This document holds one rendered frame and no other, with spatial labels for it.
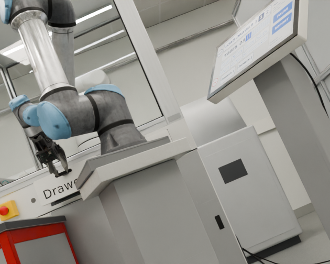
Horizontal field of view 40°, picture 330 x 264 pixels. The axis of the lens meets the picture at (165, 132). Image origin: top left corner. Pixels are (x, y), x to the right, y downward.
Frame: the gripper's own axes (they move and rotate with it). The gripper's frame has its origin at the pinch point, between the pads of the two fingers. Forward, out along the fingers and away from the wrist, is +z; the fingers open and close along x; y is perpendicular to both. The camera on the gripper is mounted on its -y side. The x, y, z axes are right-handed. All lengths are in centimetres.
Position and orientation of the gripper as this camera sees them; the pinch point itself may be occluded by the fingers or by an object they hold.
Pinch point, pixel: (61, 170)
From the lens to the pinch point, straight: 189.9
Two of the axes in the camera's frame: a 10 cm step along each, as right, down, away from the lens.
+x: 9.2, -4.0, -0.3
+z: 3.8, 8.3, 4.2
